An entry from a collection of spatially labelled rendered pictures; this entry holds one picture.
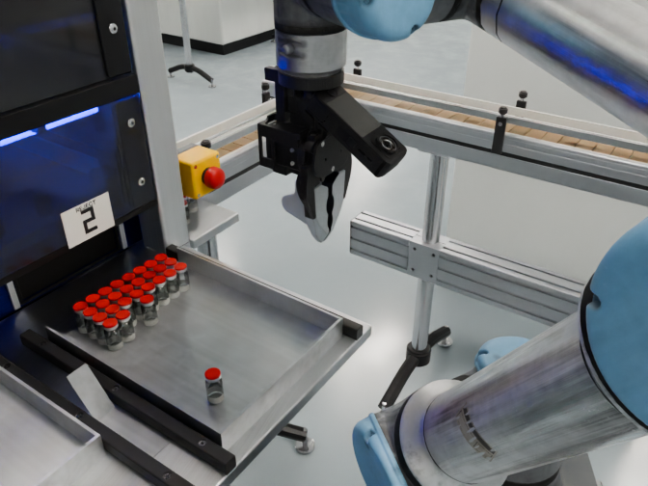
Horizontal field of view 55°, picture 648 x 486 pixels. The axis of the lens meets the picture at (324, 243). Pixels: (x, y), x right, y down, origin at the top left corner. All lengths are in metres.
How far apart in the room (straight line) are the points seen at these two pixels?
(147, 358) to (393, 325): 1.52
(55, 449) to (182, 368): 0.19
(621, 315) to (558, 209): 1.93
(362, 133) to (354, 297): 1.84
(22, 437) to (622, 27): 0.77
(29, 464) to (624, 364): 0.68
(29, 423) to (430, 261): 1.21
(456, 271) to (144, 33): 1.10
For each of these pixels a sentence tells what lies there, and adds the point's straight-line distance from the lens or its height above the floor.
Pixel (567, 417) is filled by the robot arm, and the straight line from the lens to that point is 0.43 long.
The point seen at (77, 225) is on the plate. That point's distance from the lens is 0.99.
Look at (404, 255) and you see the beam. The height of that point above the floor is 0.49.
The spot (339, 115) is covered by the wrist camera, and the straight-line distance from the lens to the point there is 0.66.
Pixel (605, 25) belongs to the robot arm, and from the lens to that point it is 0.53.
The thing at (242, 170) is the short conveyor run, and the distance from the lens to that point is 1.41.
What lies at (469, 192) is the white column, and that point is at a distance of 2.35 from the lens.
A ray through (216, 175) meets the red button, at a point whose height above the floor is 1.01.
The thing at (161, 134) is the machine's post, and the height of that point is 1.10.
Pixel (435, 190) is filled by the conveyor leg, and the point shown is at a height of 0.72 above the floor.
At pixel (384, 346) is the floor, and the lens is 2.25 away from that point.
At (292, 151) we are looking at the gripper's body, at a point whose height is 1.21.
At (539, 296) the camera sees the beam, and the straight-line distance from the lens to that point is 1.72.
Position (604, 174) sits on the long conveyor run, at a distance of 1.50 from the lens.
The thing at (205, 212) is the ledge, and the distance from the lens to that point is 1.27.
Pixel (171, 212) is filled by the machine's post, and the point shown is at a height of 0.96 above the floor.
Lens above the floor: 1.49
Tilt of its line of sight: 32 degrees down
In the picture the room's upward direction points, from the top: straight up
